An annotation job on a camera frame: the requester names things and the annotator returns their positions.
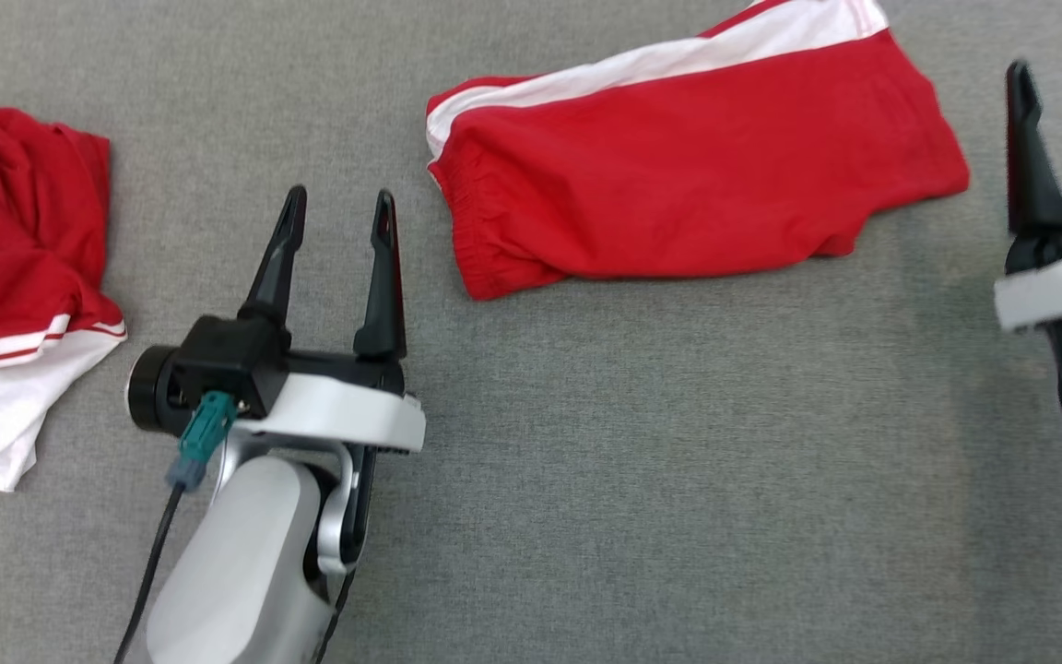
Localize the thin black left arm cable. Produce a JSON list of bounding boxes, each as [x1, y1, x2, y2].
[[310, 564, 359, 664]]

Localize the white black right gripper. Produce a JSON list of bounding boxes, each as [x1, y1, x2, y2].
[[994, 46, 1062, 335]]

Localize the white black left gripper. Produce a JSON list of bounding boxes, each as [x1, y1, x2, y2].
[[238, 184, 428, 457]]

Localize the red shorts with white stripe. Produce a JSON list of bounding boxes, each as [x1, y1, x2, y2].
[[425, 0, 971, 302]]

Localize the black camera cable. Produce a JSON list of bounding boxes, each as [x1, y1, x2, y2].
[[112, 481, 187, 664]]

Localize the red white printed jersey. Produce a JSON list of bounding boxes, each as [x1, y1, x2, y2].
[[0, 108, 128, 492]]

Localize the teal camera cable connector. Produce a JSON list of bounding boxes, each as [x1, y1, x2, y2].
[[167, 390, 239, 490]]

